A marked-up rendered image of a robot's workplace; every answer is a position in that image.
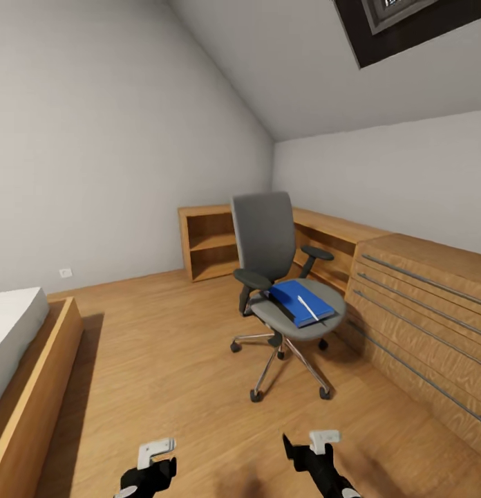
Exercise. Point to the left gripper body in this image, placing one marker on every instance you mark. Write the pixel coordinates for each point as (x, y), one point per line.
(158, 474)

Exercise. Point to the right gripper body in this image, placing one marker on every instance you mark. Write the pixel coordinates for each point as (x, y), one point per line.
(306, 460)

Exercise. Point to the folder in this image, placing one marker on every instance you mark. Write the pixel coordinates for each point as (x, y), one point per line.
(300, 305)

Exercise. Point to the cabinet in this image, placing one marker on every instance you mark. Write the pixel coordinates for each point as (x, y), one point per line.
(414, 313)

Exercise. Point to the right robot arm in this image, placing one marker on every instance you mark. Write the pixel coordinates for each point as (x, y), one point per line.
(317, 459)

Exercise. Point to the swivel chair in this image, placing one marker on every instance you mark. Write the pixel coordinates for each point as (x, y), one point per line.
(265, 238)

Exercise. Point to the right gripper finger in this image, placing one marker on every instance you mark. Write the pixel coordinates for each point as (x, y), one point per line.
(289, 448)

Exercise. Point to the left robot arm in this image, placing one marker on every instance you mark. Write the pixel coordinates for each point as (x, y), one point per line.
(148, 477)

